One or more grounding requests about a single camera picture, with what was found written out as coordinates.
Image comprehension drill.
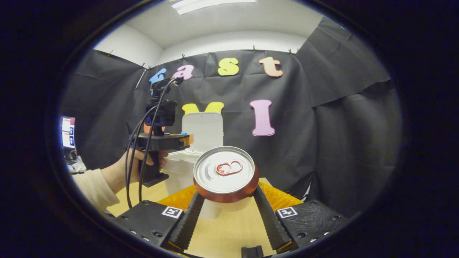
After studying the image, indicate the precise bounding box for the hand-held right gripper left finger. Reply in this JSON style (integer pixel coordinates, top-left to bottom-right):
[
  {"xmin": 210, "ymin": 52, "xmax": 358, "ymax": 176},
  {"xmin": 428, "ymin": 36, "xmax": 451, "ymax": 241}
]
[{"xmin": 115, "ymin": 186, "xmax": 205, "ymax": 251}]

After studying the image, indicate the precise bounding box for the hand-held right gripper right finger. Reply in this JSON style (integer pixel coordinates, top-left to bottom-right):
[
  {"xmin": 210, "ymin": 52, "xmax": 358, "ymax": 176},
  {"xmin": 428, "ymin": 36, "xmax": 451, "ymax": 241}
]
[{"xmin": 253, "ymin": 182, "xmax": 348, "ymax": 251}]

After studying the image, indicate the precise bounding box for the white desktop garbage bin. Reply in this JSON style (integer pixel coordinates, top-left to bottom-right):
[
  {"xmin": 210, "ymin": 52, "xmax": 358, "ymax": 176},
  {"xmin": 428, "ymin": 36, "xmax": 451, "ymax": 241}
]
[{"xmin": 163, "ymin": 112, "xmax": 251, "ymax": 220}]

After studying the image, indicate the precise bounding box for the red pop can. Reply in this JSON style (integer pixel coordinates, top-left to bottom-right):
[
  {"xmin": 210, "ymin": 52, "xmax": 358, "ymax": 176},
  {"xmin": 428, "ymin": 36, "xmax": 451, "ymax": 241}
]
[{"xmin": 193, "ymin": 146, "xmax": 259, "ymax": 204}]

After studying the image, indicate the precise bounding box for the wooden desktop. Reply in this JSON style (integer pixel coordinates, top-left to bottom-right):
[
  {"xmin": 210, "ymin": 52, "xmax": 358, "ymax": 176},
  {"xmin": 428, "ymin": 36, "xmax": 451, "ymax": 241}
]
[{"xmin": 106, "ymin": 177, "xmax": 305, "ymax": 257}]

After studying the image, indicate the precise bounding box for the computer monitor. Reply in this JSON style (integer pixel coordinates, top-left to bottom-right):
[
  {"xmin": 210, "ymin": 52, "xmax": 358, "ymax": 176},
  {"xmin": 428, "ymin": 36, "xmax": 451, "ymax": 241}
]
[{"xmin": 60, "ymin": 116, "xmax": 76, "ymax": 149}]

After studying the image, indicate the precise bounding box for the ceiling light panel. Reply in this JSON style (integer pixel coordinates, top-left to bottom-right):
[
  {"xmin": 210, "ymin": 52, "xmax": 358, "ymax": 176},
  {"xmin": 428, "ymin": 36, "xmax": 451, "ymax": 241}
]
[{"xmin": 170, "ymin": 0, "xmax": 257, "ymax": 15}]

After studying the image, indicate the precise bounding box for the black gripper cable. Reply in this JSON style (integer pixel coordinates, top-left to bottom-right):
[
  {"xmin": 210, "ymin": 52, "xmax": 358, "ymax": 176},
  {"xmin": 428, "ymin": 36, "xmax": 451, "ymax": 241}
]
[{"xmin": 124, "ymin": 77, "xmax": 180, "ymax": 209}]

